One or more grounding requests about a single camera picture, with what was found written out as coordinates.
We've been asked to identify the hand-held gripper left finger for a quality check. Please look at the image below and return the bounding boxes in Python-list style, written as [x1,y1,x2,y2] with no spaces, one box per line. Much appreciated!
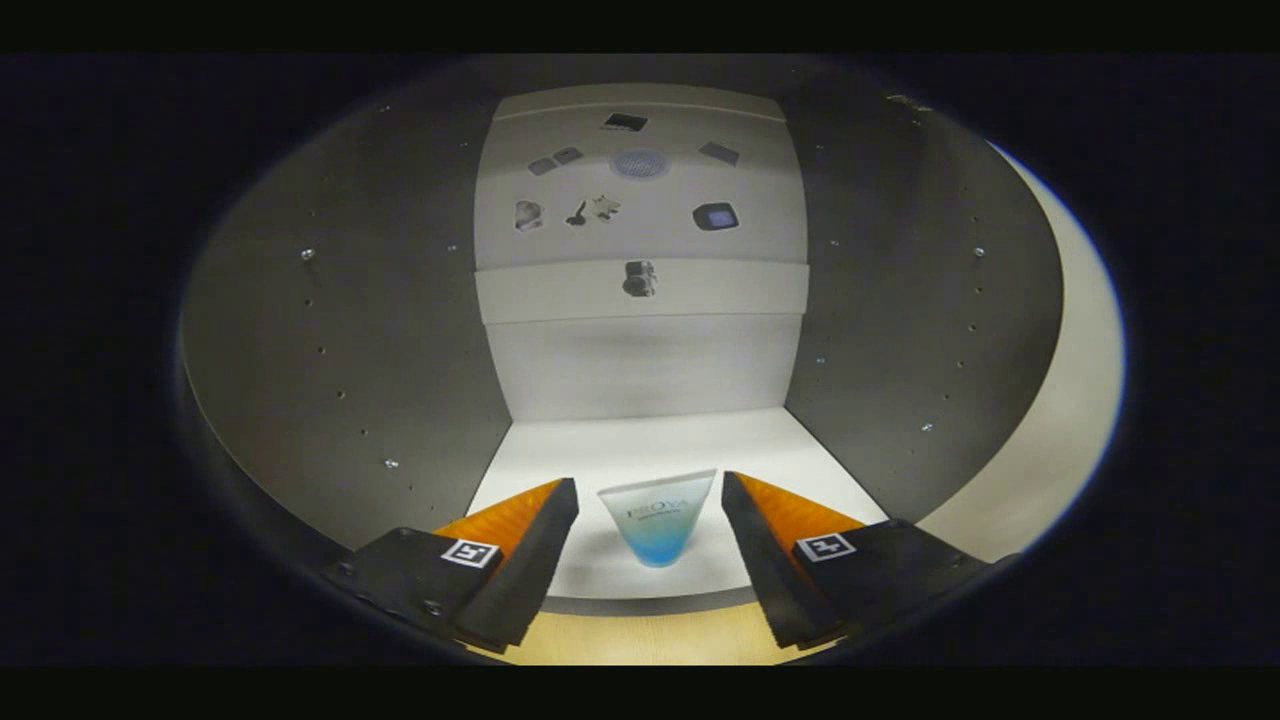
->
[325,477,581,653]

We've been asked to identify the blue and white cosmetic tube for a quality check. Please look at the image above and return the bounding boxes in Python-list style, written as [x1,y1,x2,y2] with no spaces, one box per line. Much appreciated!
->
[597,469,718,568]

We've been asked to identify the white cabinet with dark frame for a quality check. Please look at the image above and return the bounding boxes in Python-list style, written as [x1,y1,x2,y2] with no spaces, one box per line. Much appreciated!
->
[180,60,1126,616]

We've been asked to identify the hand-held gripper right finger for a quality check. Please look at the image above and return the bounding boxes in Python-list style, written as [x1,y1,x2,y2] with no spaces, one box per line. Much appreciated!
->
[720,471,1001,649]

